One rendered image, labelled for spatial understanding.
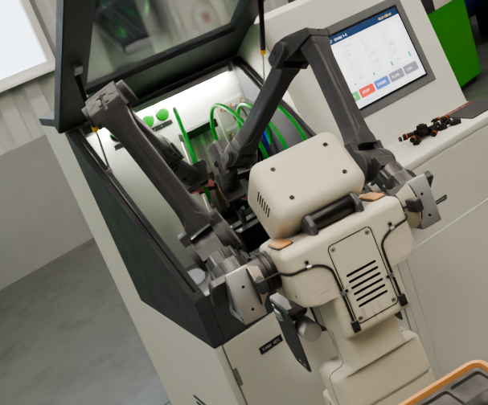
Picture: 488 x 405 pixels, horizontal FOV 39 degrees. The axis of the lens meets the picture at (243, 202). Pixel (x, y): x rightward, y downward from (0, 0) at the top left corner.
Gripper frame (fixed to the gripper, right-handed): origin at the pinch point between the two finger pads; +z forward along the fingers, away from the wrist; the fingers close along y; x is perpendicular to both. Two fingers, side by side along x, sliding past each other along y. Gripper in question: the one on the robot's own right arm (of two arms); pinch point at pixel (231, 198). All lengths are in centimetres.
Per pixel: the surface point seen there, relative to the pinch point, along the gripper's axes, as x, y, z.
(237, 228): 1.5, -5.5, 11.8
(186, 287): 25.5, -25.7, -11.7
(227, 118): -14.4, 37.4, 14.8
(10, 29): 63, 338, 236
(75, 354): 97, 47, 206
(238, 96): -21.2, 42.7, 12.3
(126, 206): 31.7, 6.7, -10.4
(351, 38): -66, 39, 1
